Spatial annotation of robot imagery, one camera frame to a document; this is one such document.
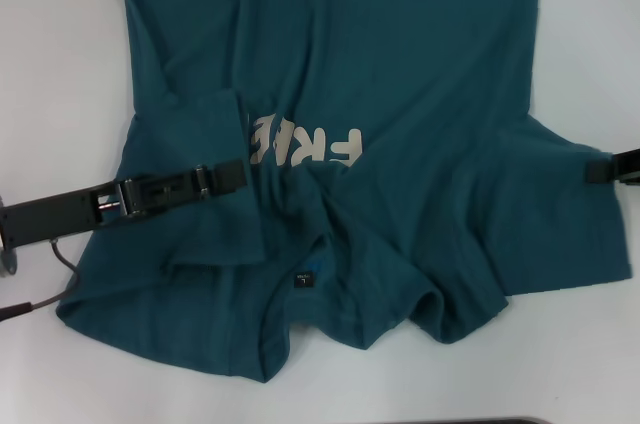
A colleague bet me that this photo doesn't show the dark left gripper cable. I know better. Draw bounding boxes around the dark left gripper cable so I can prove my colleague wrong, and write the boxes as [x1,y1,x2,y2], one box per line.
[0,238,84,325]

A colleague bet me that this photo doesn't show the teal t-shirt with beige print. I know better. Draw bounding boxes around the teal t-shirt with beige print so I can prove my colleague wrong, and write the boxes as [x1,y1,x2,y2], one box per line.
[53,0,632,385]

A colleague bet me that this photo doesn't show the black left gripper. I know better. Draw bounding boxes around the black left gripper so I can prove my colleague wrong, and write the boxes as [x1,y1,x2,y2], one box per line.
[0,178,134,251]

